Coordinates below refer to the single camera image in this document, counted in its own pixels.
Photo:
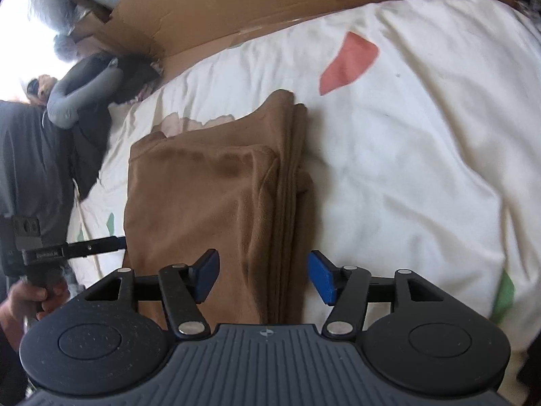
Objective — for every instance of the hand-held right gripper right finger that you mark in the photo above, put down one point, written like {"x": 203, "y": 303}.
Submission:
{"x": 323, "y": 277}

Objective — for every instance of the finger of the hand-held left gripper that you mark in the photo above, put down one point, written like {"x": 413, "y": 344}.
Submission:
{"x": 101, "y": 244}

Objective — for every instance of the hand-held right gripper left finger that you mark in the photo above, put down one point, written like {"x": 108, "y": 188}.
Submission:
{"x": 207, "y": 275}

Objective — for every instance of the brown printed t-shirt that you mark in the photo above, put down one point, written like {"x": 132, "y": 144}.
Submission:
{"x": 203, "y": 203}

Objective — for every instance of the person's left hand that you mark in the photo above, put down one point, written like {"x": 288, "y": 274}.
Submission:
{"x": 21, "y": 304}

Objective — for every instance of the dark green garment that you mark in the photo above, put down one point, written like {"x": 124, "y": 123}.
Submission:
{"x": 29, "y": 165}

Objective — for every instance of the crumpled black garment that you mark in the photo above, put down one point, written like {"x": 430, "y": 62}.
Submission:
{"x": 88, "y": 143}

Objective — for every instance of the cream bear-print bed sheet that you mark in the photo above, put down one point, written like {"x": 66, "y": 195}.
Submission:
{"x": 401, "y": 156}

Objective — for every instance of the grey neck pillow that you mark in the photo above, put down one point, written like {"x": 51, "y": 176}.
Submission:
{"x": 67, "y": 101}

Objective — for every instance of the floral patterned cloth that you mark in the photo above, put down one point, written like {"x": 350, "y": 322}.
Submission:
{"x": 148, "y": 91}

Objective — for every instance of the brown plush bear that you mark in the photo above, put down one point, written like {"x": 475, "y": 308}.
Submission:
{"x": 42, "y": 86}

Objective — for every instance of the white fluffy pillow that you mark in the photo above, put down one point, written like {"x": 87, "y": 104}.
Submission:
{"x": 46, "y": 0}

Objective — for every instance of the flattened cardboard box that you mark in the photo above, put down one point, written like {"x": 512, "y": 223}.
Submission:
{"x": 253, "y": 0}

